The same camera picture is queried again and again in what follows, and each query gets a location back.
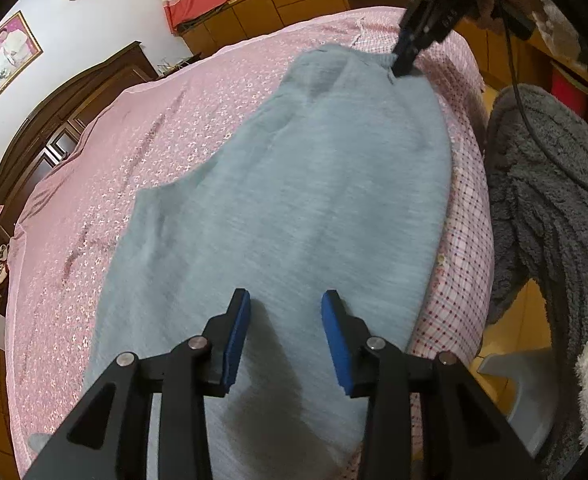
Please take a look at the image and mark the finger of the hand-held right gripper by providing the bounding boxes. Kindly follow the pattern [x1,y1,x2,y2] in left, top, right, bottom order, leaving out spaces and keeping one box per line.
[390,7,427,79]

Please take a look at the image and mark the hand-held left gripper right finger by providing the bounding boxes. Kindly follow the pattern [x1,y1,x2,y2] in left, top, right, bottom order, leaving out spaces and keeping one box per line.
[320,289,530,480]

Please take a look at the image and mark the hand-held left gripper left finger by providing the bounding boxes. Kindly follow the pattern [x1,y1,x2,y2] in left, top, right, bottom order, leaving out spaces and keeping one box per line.
[24,288,252,480]

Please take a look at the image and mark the grey pants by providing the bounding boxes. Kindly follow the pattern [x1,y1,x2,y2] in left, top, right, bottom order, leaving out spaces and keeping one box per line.
[28,43,452,480]

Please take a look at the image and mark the low wooden cabinet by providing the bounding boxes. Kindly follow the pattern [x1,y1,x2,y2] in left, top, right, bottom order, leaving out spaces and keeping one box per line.
[179,0,409,56]

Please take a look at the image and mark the red box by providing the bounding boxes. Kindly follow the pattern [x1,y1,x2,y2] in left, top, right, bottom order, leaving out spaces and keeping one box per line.
[549,60,588,118]

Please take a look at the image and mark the white plastic stool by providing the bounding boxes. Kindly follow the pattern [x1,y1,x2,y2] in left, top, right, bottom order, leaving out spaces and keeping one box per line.
[476,347,557,441]

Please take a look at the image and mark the grey fleece robe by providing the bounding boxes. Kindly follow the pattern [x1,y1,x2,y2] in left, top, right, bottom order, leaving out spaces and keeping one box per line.
[486,84,588,476]

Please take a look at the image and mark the pink floral bed cover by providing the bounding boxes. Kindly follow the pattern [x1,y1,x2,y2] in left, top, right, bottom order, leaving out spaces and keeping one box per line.
[4,7,497,480]

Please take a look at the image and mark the dark wooden headboard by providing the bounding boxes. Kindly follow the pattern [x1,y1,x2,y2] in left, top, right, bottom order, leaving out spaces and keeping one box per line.
[0,41,159,248]

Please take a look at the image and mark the black cable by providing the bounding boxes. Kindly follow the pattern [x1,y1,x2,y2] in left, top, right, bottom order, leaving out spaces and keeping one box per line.
[494,0,588,198]

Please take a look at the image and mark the framed wall picture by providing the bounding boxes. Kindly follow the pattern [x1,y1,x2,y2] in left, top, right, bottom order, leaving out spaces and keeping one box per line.
[0,11,43,101]

